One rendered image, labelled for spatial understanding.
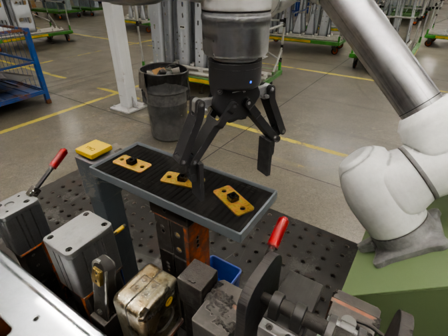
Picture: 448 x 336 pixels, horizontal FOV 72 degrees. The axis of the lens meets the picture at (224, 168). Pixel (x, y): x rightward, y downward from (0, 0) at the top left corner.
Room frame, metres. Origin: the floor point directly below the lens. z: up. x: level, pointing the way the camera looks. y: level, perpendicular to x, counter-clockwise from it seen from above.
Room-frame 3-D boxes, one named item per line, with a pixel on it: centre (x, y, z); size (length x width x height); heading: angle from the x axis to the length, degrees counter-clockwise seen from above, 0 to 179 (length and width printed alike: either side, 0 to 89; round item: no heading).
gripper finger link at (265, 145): (0.48, -0.07, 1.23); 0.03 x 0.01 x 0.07; 33
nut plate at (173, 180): (0.51, 0.08, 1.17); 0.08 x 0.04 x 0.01; 71
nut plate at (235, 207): (0.44, -0.02, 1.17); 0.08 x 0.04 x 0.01; 33
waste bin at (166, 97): (3.09, 0.59, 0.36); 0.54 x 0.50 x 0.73; 146
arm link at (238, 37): (0.44, -0.02, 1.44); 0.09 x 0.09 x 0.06
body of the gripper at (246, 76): (0.44, -0.02, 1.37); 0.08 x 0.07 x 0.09; 123
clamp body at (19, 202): (0.56, 0.49, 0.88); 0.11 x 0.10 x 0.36; 147
